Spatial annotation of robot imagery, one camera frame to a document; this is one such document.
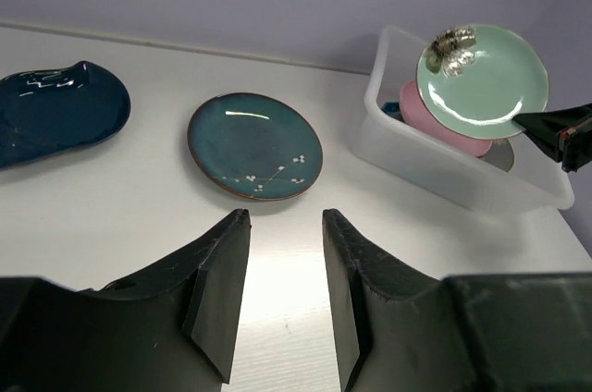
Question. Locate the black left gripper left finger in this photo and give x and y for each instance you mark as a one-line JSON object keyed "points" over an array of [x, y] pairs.
{"points": [[176, 320]]}

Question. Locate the dark teal round plate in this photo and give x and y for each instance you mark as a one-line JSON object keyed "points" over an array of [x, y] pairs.
{"points": [[254, 146]]}

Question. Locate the white plastic bin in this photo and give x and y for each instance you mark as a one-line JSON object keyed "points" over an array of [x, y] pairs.
{"points": [[534, 181]]}

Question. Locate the blue scalloped dotted plate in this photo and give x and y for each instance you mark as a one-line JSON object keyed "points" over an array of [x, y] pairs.
{"points": [[392, 109]]}

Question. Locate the dark blue leaf-shaped plate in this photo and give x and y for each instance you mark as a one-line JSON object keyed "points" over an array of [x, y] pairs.
{"points": [[52, 111]]}

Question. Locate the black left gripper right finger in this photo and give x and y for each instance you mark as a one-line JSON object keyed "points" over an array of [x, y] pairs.
{"points": [[386, 315]]}

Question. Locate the mint green flower plate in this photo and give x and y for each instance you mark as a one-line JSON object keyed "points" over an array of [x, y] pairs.
{"points": [[474, 79]]}

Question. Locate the grey reindeer round plate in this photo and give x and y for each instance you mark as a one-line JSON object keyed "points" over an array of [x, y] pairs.
{"points": [[500, 155]]}

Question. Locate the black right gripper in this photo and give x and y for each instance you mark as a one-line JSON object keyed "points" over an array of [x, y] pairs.
{"points": [[564, 136]]}

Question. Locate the pink round plate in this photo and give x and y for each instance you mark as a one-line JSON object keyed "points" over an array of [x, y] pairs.
{"points": [[415, 114]]}

